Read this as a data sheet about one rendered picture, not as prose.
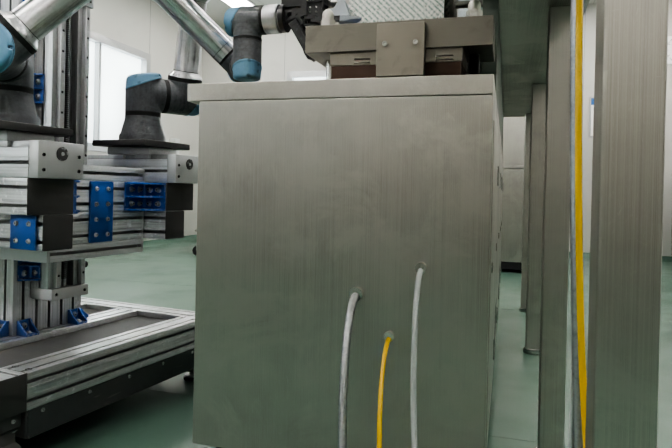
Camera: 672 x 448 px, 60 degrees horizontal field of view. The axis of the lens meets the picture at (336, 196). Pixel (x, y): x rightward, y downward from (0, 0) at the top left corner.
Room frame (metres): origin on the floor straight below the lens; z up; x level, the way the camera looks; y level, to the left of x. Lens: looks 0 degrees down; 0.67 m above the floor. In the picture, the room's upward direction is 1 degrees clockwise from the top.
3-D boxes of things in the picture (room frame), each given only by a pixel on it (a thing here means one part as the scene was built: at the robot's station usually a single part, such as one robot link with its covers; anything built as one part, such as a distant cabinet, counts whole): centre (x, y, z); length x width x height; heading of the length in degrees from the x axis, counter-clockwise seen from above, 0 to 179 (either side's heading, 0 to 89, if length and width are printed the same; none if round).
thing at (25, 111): (1.52, 0.85, 0.87); 0.15 x 0.15 x 0.10
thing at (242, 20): (1.55, 0.24, 1.11); 0.11 x 0.08 x 0.09; 74
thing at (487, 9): (2.46, -0.67, 1.02); 2.24 x 0.04 x 0.24; 164
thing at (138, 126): (1.97, 0.66, 0.87); 0.15 x 0.15 x 0.10
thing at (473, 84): (2.42, -0.33, 0.88); 2.52 x 0.66 x 0.04; 164
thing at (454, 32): (1.31, -0.14, 1.00); 0.40 x 0.16 x 0.06; 74
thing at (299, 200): (2.42, -0.35, 0.43); 2.52 x 0.64 x 0.86; 164
